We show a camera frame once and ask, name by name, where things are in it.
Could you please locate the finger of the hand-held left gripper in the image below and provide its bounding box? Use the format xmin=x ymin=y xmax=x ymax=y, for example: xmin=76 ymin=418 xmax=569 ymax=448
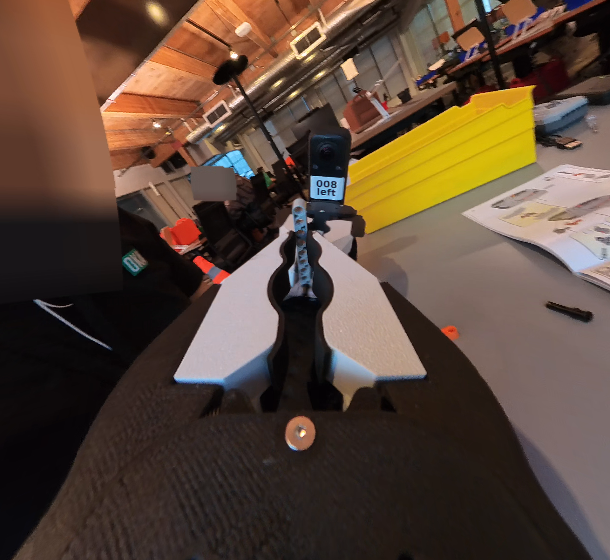
xmin=328 ymin=222 xmax=356 ymax=257

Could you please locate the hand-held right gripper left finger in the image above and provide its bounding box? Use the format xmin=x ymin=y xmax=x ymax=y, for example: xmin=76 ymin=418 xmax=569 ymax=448
xmin=173 ymin=226 xmax=294 ymax=412

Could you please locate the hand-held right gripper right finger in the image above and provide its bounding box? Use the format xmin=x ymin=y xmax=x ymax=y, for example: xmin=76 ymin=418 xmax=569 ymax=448
xmin=310 ymin=230 xmax=428 ymax=412

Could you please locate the grey perforated toy beam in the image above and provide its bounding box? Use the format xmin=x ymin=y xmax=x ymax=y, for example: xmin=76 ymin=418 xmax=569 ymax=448
xmin=286 ymin=197 xmax=317 ymax=301

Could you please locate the grey desk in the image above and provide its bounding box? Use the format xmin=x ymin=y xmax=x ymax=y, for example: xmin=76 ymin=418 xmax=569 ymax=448
xmin=355 ymin=88 xmax=610 ymax=560

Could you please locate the black monitor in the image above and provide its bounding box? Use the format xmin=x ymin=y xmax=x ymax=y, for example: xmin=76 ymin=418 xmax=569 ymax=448
xmin=291 ymin=103 xmax=340 ymax=142

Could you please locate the brown bag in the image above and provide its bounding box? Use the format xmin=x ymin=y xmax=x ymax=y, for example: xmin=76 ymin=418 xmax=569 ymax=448
xmin=342 ymin=90 xmax=383 ymax=131

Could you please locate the orange safety vest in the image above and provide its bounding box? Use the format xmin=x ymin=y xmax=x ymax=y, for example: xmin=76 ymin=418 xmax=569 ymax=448
xmin=192 ymin=254 xmax=231 ymax=285

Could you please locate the yellow plastic bin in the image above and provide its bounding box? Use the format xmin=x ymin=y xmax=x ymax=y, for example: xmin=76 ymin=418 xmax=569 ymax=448
xmin=343 ymin=84 xmax=538 ymax=235

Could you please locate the white vent grille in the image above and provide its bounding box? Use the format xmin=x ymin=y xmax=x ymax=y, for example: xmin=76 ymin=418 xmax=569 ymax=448
xmin=201 ymin=99 xmax=234 ymax=126
xmin=289 ymin=22 xmax=328 ymax=60

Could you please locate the black stand pole with base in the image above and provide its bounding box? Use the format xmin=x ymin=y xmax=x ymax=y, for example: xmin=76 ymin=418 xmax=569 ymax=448
xmin=212 ymin=54 xmax=287 ymax=172

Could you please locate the person's black shirt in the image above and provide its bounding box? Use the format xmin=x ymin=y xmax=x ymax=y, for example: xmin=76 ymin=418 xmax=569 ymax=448
xmin=0 ymin=205 xmax=207 ymax=560

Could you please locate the black toy axle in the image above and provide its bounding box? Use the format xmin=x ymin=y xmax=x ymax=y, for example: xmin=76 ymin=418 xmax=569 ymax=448
xmin=545 ymin=300 xmax=595 ymax=323

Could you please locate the open instruction booklet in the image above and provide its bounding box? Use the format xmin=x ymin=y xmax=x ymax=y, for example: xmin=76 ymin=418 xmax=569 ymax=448
xmin=461 ymin=164 xmax=610 ymax=292

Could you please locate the thin black pole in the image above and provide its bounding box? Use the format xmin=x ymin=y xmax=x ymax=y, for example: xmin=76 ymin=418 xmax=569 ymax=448
xmin=464 ymin=0 xmax=507 ymax=90

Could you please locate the small black connector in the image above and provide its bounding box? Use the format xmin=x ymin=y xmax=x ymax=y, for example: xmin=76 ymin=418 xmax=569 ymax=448
xmin=538 ymin=135 xmax=583 ymax=151

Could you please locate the pale blue case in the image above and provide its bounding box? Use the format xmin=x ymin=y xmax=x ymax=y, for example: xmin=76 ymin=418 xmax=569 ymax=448
xmin=530 ymin=95 xmax=590 ymax=138

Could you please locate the black flat box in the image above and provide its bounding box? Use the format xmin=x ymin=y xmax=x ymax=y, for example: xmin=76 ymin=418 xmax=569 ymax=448
xmin=553 ymin=74 xmax=610 ymax=106

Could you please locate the silver air duct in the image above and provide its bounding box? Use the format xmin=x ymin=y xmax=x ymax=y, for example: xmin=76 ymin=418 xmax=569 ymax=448
xmin=185 ymin=0 xmax=417 ymax=144

